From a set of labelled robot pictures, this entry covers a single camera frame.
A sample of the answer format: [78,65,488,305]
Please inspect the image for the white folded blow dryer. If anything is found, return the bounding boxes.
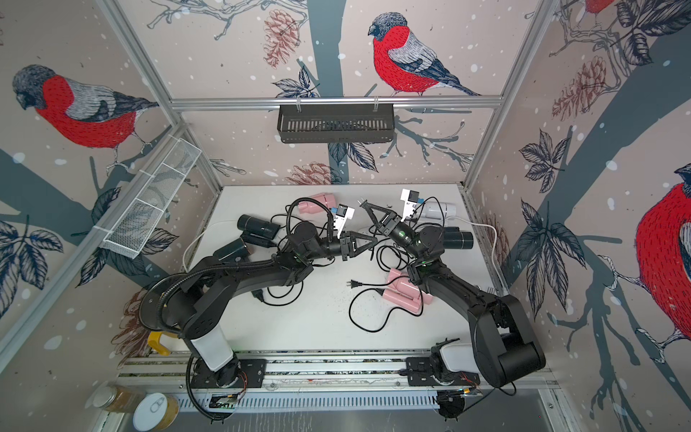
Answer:
[419,200,457,221]

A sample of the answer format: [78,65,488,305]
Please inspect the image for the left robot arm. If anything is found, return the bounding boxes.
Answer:
[139,221,377,388]

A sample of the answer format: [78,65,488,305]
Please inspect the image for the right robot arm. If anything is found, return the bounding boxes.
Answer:
[360,201,546,388]

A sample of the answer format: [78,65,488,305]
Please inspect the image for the black cord of front pink dryer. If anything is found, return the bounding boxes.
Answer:
[346,278,425,334]

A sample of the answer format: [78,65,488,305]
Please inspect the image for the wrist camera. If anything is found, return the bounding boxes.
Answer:
[401,189,424,221]
[331,204,354,239]

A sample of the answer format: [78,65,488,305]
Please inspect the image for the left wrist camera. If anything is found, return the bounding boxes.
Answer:
[331,204,354,239]

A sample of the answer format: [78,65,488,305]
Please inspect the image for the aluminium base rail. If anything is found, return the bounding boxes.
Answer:
[115,347,560,392]

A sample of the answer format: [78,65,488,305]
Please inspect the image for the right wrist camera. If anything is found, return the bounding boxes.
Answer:
[401,189,424,221]

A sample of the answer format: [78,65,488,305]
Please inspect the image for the dark folded blow dryer left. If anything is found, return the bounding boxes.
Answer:
[237,214,281,248]

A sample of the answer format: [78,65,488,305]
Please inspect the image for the pink blow dryer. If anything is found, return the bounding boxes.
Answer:
[383,269,433,314]
[298,193,337,214]

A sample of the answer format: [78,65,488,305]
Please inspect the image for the yellow pot with lid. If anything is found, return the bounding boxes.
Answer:
[137,288,179,357]

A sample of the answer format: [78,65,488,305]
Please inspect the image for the black metal wall shelf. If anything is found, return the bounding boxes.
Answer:
[277,104,395,144]

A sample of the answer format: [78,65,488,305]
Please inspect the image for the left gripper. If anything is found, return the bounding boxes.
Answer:
[303,231,375,265]

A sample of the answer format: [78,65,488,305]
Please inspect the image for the pink folded blow dryer front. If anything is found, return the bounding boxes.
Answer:
[383,269,433,314]

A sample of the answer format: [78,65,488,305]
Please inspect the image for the white cable of right strip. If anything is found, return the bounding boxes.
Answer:
[455,215,498,271]

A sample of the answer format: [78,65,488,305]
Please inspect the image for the black cord of dark dryer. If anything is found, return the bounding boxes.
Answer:
[250,269,306,308]
[375,242,411,274]

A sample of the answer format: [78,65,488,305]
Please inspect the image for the glass jar with lid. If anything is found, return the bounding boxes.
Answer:
[86,383,146,413]

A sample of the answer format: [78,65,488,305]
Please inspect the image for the tin can with lid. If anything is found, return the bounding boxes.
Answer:
[132,392,180,431]

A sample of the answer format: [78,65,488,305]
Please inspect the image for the white wire mesh basket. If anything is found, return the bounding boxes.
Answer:
[100,135,202,258]

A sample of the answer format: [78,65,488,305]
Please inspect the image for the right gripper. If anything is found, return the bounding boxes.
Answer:
[369,205,426,265]

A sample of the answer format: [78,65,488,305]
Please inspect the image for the dark blow dryer right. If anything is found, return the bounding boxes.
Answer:
[443,227,474,250]

